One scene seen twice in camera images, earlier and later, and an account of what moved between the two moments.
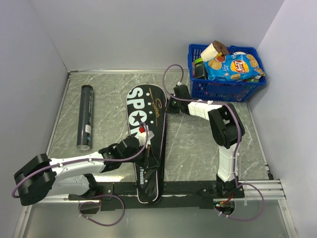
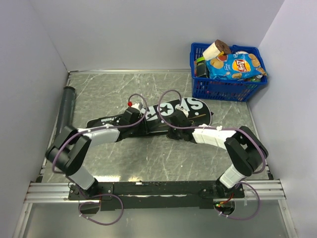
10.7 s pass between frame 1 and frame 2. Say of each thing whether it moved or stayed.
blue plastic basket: stayed
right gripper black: moved
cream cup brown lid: stayed
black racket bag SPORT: moved
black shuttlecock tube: moved
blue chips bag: stayed
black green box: stayed
